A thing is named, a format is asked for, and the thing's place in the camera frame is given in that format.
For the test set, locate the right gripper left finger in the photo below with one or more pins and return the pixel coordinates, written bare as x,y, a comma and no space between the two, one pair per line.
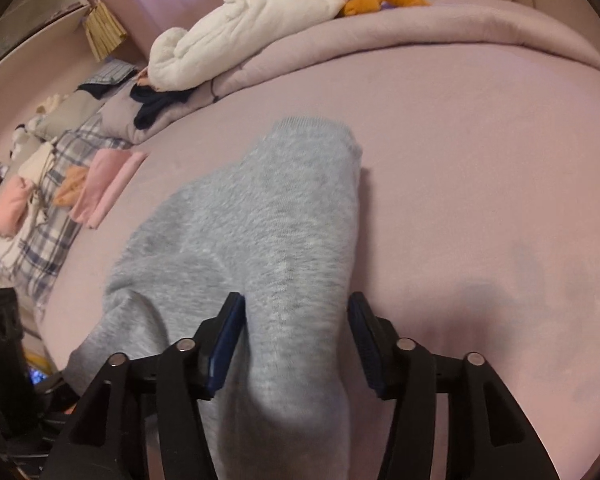
105,436

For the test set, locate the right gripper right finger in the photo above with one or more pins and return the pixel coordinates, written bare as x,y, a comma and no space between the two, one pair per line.
489,436

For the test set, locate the grey New York sweatshirt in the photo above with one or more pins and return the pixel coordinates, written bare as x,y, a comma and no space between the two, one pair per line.
279,227

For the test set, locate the white cream cloth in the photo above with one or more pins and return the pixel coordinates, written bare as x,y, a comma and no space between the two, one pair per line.
34,168

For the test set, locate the light pink folded cloth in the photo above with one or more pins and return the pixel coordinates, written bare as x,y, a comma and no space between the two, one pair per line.
14,205

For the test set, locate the folded orange garment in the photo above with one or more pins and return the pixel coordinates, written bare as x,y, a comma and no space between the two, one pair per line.
71,187

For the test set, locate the folded pink garment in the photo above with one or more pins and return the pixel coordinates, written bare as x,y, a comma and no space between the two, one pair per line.
109,174

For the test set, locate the plaid blue white blanket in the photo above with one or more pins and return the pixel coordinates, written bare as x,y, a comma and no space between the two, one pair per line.
32,262

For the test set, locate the small plush toys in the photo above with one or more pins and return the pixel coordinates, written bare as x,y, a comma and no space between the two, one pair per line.
22,132

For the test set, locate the grey pillow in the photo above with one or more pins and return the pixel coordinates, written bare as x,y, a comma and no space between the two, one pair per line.
70,114

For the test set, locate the dark navy garment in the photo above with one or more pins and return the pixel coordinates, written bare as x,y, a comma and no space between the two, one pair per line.
153,102

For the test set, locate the striped blue folded cloth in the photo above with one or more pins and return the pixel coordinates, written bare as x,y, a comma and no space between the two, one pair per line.
110,76

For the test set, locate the mauve folded duvet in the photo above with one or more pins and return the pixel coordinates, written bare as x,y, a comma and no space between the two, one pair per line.
439,22

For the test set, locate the white goose plush toy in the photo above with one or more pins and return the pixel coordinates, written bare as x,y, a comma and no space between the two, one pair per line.
182,59

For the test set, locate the white wall shelf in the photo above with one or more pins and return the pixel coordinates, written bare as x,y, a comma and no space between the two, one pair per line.
30,15

